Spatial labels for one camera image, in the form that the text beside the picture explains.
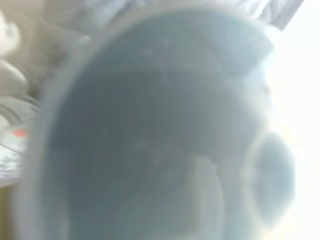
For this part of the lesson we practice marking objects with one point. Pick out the translucent plastic cup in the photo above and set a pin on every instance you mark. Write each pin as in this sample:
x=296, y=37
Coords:
x=150, y=125

